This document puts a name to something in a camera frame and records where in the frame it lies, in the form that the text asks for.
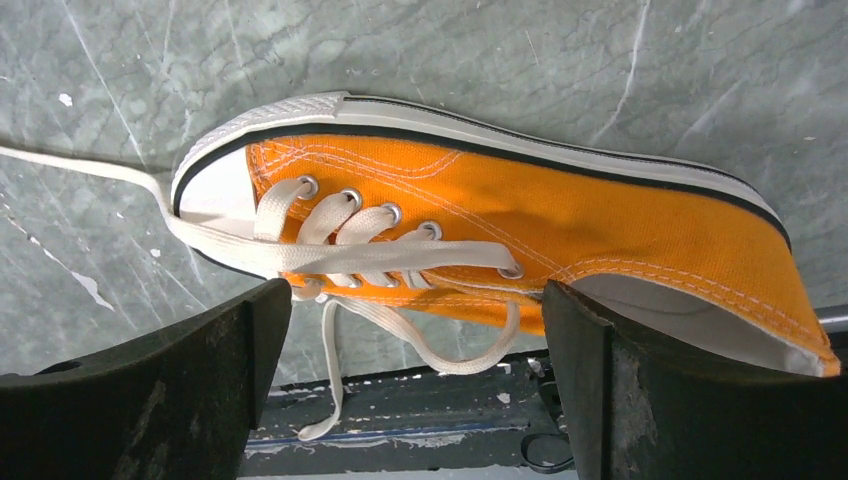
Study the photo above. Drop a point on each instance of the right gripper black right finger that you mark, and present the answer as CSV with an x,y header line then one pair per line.
x,y
639,404

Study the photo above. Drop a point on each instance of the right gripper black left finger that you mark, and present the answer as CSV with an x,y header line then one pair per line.
x,y
176,403

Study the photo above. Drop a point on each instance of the orange canvas sneaker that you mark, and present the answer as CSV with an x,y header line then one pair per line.
x,y
490,216

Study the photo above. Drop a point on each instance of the white shoelace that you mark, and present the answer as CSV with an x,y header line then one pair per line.
x,y
347,264

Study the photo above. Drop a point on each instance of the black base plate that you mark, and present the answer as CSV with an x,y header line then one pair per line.
x,y
419,420

